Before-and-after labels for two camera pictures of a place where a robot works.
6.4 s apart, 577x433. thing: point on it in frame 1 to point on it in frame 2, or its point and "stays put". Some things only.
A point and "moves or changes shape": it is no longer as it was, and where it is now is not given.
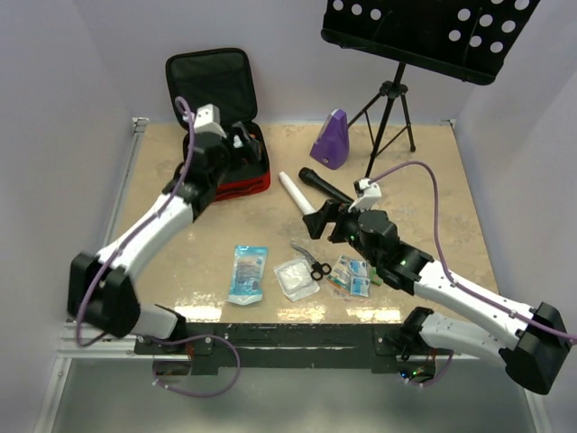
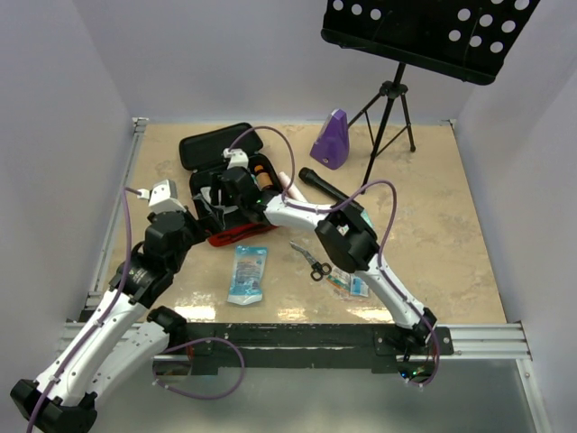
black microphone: (307, 175) stays put
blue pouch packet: (248, 274) stays put
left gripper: (244, 155) to (206, 225)
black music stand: (469, 40) stays put
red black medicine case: (223, 78) moves or changes shape
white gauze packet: (295, 277) to (206, 197)
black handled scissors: (318, 269) stays put
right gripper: (331, 212) to (218, 184)
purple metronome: (332, 143) stays put
